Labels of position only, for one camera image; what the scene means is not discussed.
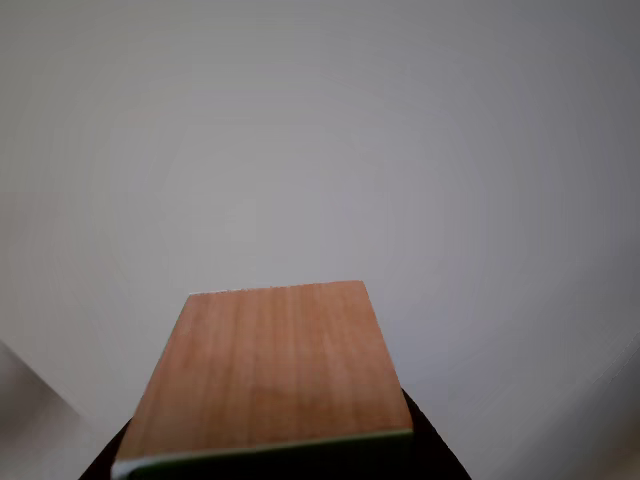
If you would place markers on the multicoloured wooden block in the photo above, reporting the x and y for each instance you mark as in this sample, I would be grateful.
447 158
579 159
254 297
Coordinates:
272 370

